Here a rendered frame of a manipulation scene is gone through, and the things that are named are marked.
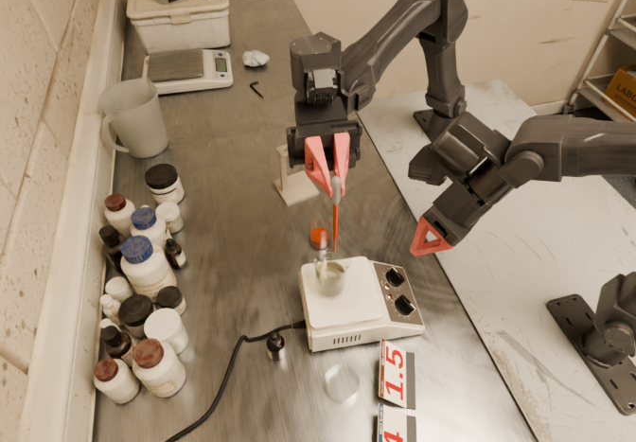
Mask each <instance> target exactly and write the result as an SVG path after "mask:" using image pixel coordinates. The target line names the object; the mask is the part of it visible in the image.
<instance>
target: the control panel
mask: <svg viewBox="0 0 636 442"><path fill-rule="evenodd" d="M373 265H374V268H375V271H376V275H377V278H378V281H379V283H380V289H381V292H382V295H383V299H384V302H385V305H386V308H387V311H388V314H389V317H390V320H391V321H392V322H397V323H404V324H412V325H420V326H424V325H423V322H422V319H421V317H420V314H419V311H418V308H417V306H416V303H415V299H414V297H413V294H412V291H411V288H410V285H409V283H408V280H407V277H406V274H405V273H404V270H403V268H399V267H395V266H390V265H385V264H380V263H376V262H373ZM392 267H395V268H396V269H397V270H398V272H399V273H400V274H401V275H402V276H403V277H404V278H405V281H404V282H403V283H402V284H401V285H400V286H398V287H394V286H392V285H391V284H390V283H389V282H388V281H387V279H386V276H385V275H386V273H387V272H388V271H389V270H390V269H391V268H392ZM385 284H388V285H389V286H390V287H389V288H387V287H386V286H385ZM390 293H391V294H392V295H393V298H391V297H390V296H389V294H390ZM401 295H405V296H406V298H407V299H408V300H409V301H410V302H411V303H412V304H413V305H414V306H415V311H413V312H412V313H410V314H409V315H407V316H405V315H402V314H401V313H399V312H398V310H397V309H396V306H395V301H396V300H397V299H398V298H399V297H400V296H401Z"/></svg>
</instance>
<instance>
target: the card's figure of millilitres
mask: <svg viewBox="0 0 636 442"><path fill-rule="evenodd" d="M384 395H385V396H386V397H388V398H390V399H392V400H395V401H397V402H399V403H401V404H403V405H404V352H403V351H402V350H400V349H398V348H396V347H394V346H392V345H389V344H388V343H386V342H385V366H384Z"/></svg>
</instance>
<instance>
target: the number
mask: <svg viewBox="0 0 636 442"><path fill-rule="evenodd" d="M382 442H404V415H401V414H399V413H397V412H394V411H392V410H390V409H388V408H385V407H383V437H382Z"/></svg>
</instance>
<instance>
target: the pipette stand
mask: <svg viewBox="0 0 636 442"><path fill-rule="evenodd" d="M275 149H276V150H277V152H278V163H279V173H280V179H278V180H276V181H273V184H274V186H275V188H276V189H277V191H278V193H279V194H280V196H281V197H282V199H283V200H284V202H285V203H286V205H287V206H289V205H292V204H294V203H298V202H301V201H304V200H305V199H308V198H311V197H313V196H316V195H318V194H319V191H318V189H317V188H316V187H315V185H314V184H313V182H312V181H311V180H310V178H309V177H308V176H307V174H306V172H305V171H304V170H303V171H300V172H297V173H294V174H292V175H290V176H287V170H286V157H287V156H288V151H284V150H287V149H288V146H287V144H286V145H283V146H280V147H277V148H275Z"/></svg>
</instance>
